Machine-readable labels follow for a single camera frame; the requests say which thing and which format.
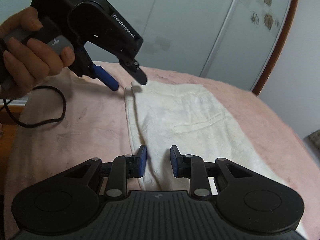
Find white cream pants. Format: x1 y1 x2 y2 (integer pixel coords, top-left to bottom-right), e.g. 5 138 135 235
125 81 282 191

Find person's left hand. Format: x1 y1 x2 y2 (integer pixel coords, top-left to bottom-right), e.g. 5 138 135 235
1 7 75 99

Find pink bed sheet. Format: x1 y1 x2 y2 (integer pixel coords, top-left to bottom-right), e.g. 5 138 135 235
4 62 319 239

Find glass wardrobe sliding door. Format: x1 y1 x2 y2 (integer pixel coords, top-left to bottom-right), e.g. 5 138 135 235
0 0 297 92

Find olive padded headboard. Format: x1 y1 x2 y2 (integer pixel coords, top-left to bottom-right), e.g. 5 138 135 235
304 130 320 153

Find brown wooden door frame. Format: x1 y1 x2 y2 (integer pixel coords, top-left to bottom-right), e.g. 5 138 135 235
252 0 299 96

